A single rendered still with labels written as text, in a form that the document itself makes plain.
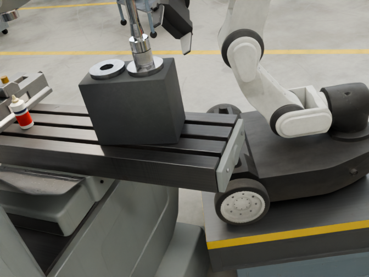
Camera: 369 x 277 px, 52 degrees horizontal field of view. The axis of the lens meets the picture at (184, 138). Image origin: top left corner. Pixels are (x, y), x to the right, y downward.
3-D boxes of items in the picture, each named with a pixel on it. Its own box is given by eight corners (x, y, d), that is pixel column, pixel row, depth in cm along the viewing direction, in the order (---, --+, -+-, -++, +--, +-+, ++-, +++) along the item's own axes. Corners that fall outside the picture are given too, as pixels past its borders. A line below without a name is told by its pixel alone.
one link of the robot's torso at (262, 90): (302, 104, 158) (245, 10, 135) (317, 131, 142) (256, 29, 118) (269, 122, 163) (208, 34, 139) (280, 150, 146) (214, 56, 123)
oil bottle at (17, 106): (26, 121, 120) (12, 91, 114) (37, 122, 119) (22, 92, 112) (18, 128, 117) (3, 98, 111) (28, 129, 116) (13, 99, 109)
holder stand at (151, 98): (113, 121, 112) (93, 58, 100) (185, 117, 107) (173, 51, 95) (99, 145, 102) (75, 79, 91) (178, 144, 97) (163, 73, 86)
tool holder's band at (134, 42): (126, 43, 89) (124, 39, 89) (142, 36, 91) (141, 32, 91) (135, 47, 86) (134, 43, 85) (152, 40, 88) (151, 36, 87)
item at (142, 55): (131, 64, 92) (126, 43, 89) (147, 57, 94) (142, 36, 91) (141, 69, 89) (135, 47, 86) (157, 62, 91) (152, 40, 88)
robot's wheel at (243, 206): (268, 212, 146) (266, 173, 135) (271, 222, 142) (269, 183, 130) (217, 219, 147) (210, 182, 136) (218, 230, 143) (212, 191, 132)
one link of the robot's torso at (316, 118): (314, 108, 160) (316, 80, 152) (331, 135, 143) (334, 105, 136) (266, 116, 161) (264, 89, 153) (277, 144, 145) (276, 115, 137)
